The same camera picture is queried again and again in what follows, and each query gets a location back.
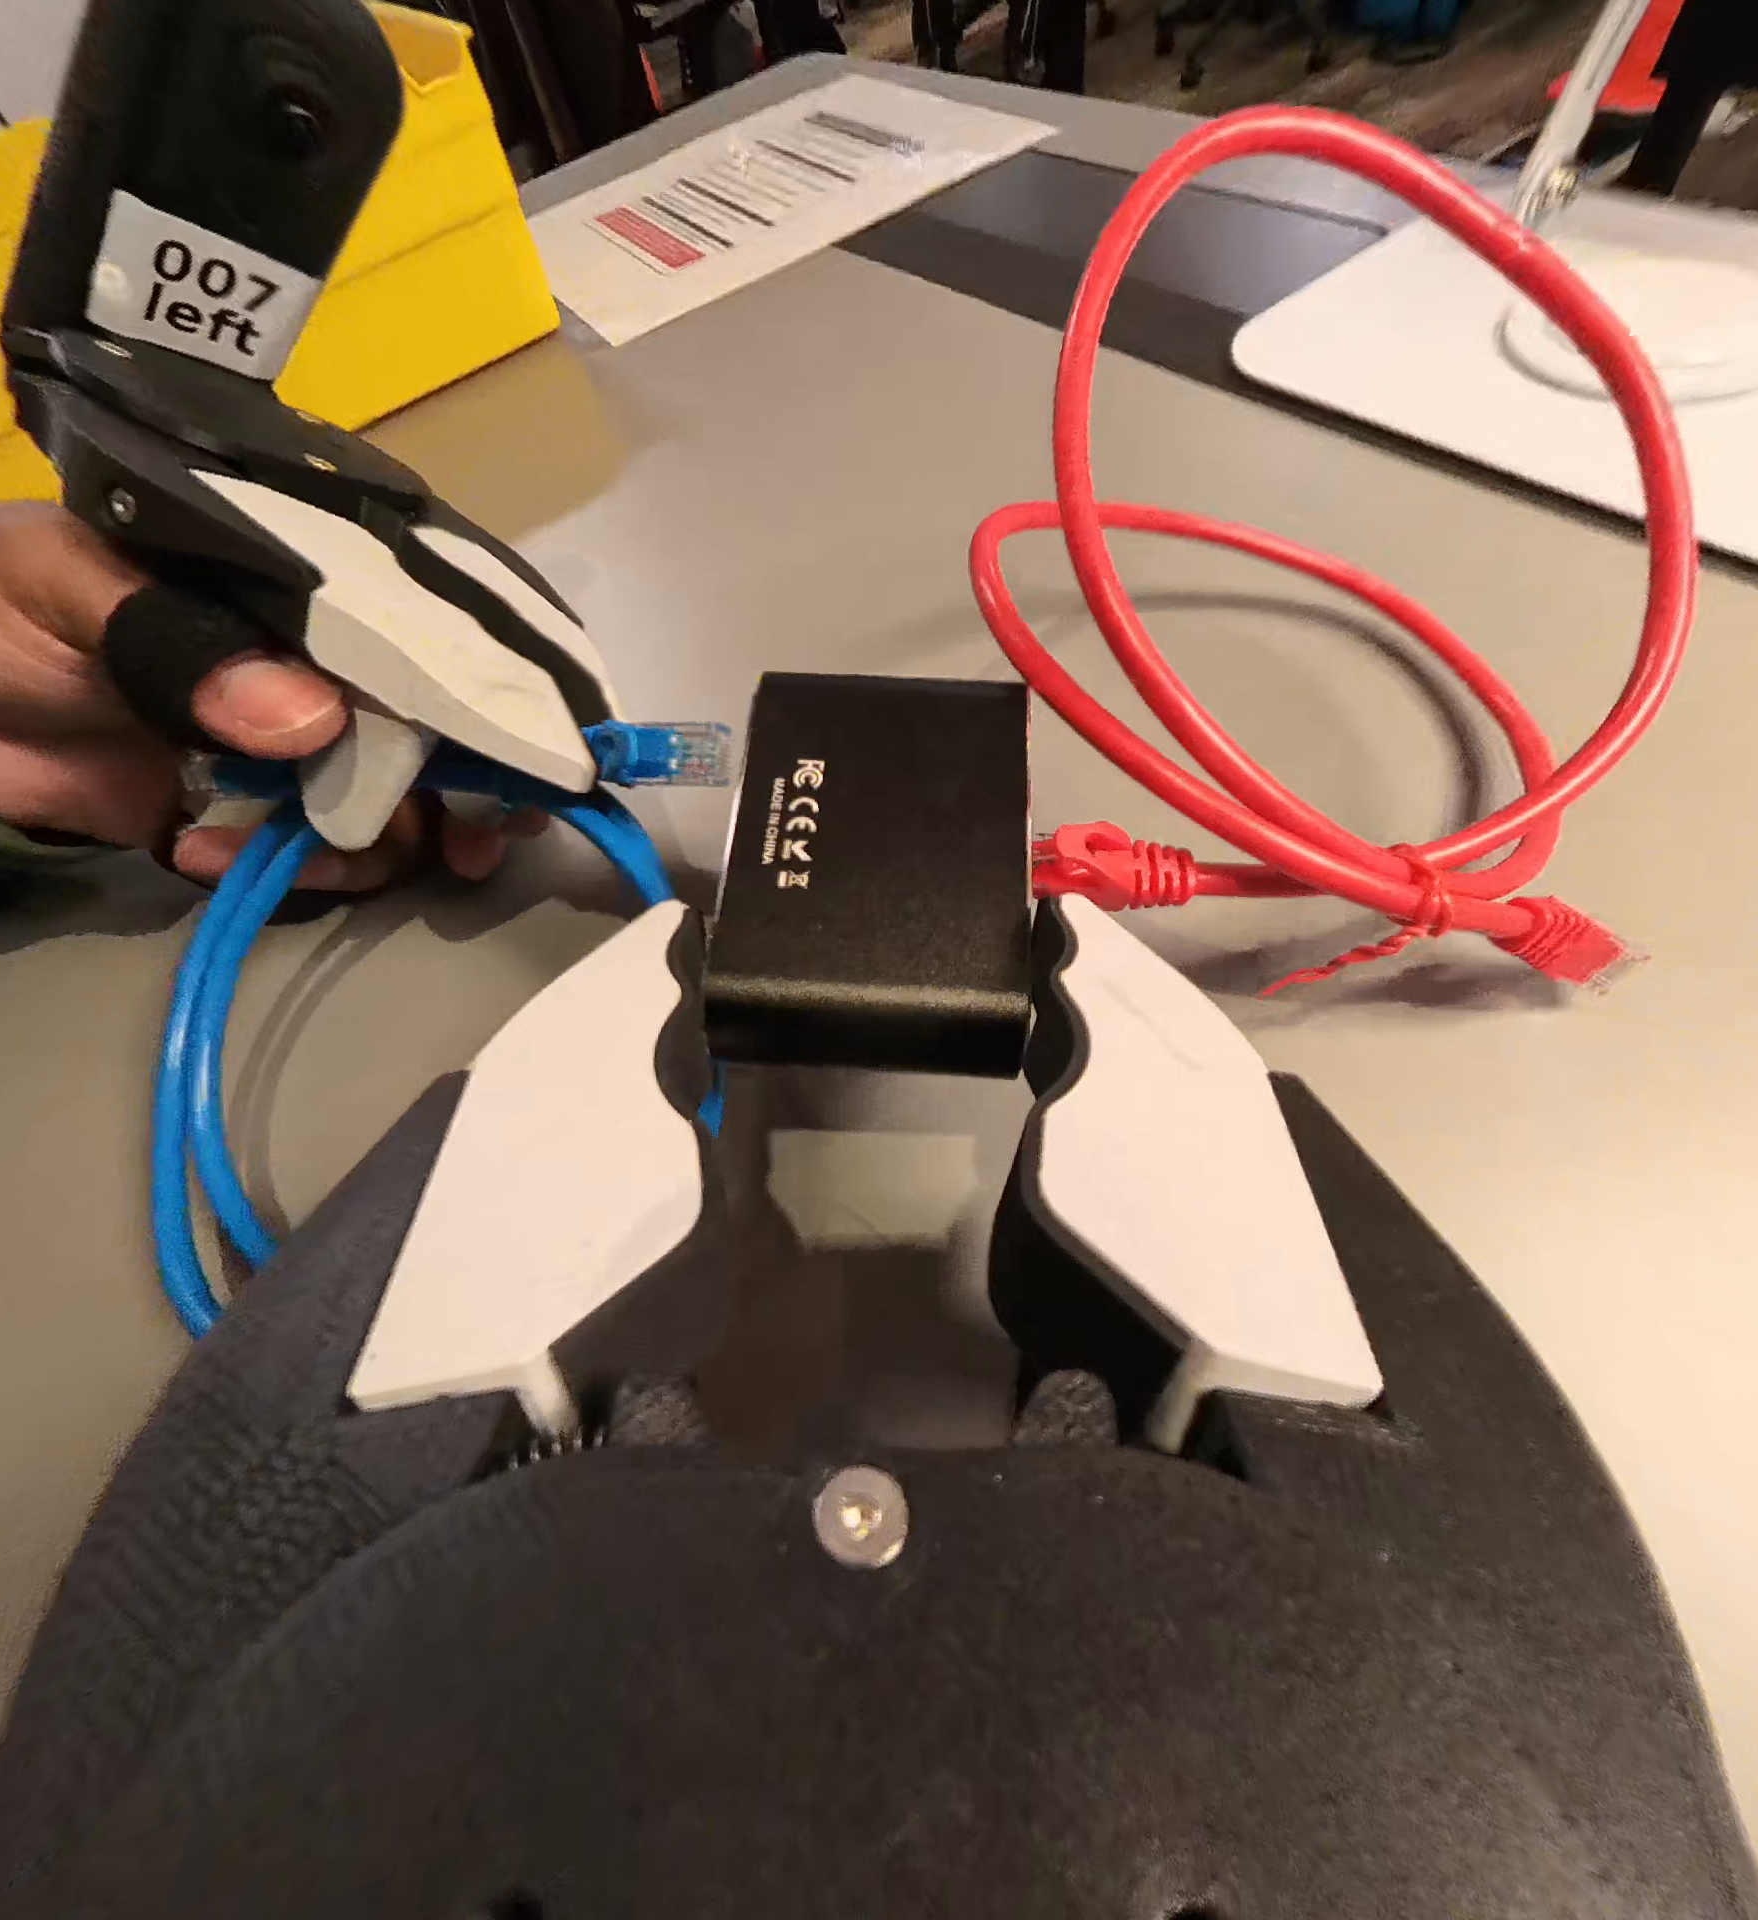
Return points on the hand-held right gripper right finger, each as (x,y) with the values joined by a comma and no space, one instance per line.
(1194,1200)

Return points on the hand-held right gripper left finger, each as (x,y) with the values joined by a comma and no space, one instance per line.
(535,1200)

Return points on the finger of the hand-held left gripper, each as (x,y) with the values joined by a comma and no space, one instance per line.
(370,767)
(444,647)

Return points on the yellow storage bin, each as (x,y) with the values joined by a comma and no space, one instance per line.
(431,240)

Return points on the black ethernet hub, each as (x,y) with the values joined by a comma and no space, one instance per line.
(880,872)

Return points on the person's left hand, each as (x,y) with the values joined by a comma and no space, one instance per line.
(42,691)

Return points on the white board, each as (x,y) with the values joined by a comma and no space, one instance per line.
(790,180)

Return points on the white stand base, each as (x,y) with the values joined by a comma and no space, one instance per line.
(1721,421)

